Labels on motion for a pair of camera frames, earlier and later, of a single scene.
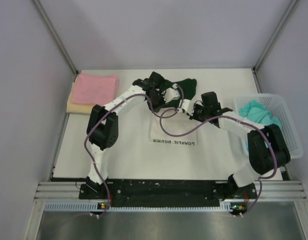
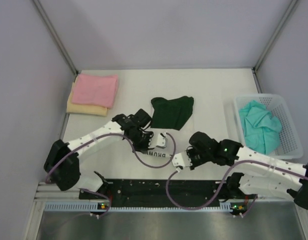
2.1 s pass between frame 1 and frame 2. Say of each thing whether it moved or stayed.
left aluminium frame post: stayed
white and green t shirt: moved
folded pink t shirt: stayed
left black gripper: moved
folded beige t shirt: stayed
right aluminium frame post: stayed
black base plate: stayed
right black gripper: moved
